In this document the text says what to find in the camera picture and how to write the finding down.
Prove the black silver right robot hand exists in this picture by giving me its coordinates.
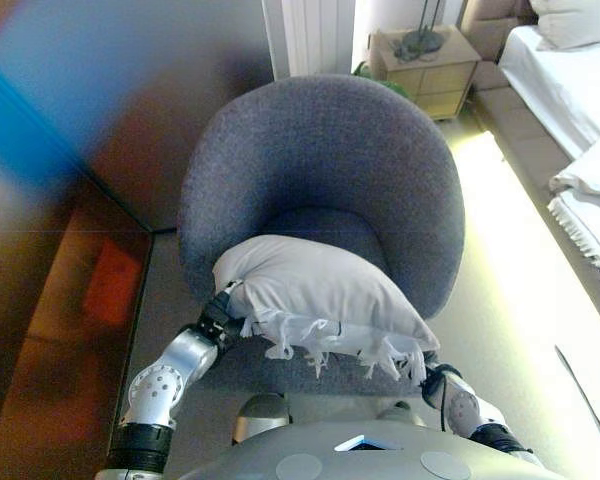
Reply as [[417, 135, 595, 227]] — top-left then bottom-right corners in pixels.
[[421, 348, 445, 374]]

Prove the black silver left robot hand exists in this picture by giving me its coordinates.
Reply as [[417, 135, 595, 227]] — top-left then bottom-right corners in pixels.
[[197, 280, 245, 347]]

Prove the white fringed cushion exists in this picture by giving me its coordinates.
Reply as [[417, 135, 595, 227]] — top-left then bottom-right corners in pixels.
[[211, 234, 442, 387]]

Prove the silver right robot leg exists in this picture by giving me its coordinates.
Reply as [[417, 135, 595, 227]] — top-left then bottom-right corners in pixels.
[[374, 399, 429, 427]]

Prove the silver robot leg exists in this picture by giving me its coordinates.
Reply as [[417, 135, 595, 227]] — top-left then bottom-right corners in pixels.
[[374, 399, 429, 427], [229, 392, 294, 447]]

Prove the silver left robot leg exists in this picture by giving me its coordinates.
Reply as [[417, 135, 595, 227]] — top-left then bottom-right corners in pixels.
[[229, 392, 294, 447]]

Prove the silver robot torso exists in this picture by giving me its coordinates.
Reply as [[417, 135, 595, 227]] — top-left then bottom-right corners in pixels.
[[179, 419, 562, 480]]

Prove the grey fabric armchair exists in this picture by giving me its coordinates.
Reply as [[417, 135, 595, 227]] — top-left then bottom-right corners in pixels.
[[177, 73, 466, 399]]

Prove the bed with white bedding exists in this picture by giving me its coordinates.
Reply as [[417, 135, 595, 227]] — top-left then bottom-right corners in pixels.
[[548, 129, 600, 292]]

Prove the light wooden nightstand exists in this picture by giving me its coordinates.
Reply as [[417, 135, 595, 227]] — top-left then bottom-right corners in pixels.
[[369, 24, 483, 122]]

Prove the green potted plant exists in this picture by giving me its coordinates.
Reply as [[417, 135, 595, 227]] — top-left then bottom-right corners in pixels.
[[352, 60, 412, 99]]

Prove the white bed mattress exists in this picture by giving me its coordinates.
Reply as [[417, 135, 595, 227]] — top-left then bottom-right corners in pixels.
[[497, 24, 600, 161]]

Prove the black table lamp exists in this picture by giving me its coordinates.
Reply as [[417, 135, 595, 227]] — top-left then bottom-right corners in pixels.
[[393, 0, 447, 59]]

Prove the large white bed pillow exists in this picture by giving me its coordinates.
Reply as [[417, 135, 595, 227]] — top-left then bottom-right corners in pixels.
[[529, 0, 600, 51]]

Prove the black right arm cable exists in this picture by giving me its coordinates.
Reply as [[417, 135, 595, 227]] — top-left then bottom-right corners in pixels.
[[422, 367, 464, 432]]

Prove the beige upholstered bed frame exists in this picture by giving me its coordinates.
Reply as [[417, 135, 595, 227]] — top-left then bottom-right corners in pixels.
[[459, 0, 600, 346]]

